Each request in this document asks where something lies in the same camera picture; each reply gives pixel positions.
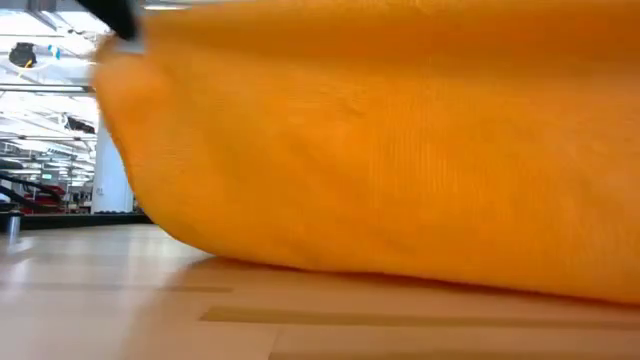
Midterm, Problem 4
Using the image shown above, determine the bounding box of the orange microfiber towel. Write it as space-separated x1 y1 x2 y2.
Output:
93 0 640 305

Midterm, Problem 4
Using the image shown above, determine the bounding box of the black ceiling device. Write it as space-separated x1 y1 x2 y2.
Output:
8 42 39 70

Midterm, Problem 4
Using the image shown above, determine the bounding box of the black background railing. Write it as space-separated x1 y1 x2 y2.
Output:
0 171 64 211

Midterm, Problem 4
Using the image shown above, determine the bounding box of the red background furniture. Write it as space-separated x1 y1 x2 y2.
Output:
22 184 67 215

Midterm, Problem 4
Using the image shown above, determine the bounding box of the black aluminium table frame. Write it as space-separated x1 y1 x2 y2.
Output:
0 212 154 232

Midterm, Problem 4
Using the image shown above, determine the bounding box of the silver metal post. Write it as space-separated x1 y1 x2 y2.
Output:
1 209 23 240

